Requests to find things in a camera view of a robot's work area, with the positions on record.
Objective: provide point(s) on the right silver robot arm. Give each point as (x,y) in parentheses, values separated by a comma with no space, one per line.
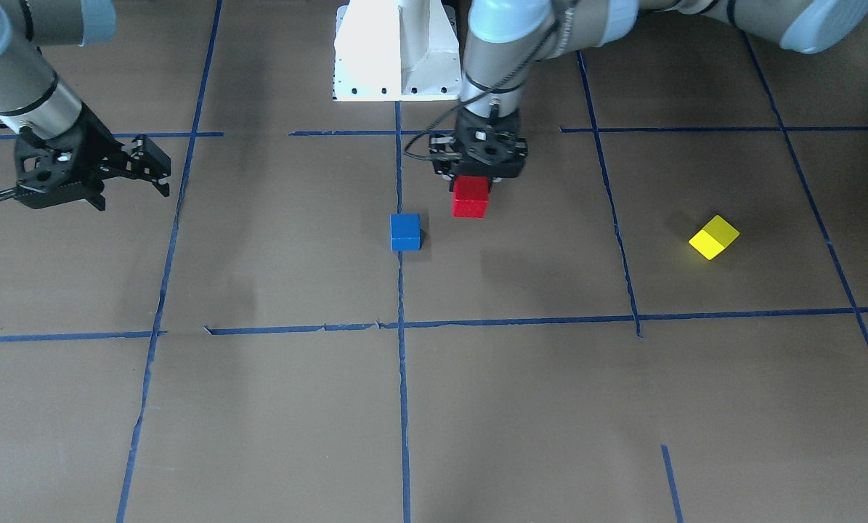
(31,91)

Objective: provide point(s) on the red wooden cube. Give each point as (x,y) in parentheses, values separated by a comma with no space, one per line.
(471,197)

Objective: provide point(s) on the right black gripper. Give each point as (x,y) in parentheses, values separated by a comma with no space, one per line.
(95,144)

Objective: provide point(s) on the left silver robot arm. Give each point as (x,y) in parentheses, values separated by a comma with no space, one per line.
(505,38)

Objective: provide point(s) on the blue wooden cube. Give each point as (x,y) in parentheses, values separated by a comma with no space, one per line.
(405,233)

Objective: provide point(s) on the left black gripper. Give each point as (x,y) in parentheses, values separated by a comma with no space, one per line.
(442,161)

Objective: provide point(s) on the yellow wooden block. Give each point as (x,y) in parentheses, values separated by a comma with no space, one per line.
(714,237)

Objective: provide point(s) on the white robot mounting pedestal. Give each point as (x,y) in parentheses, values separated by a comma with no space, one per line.
(388,51)

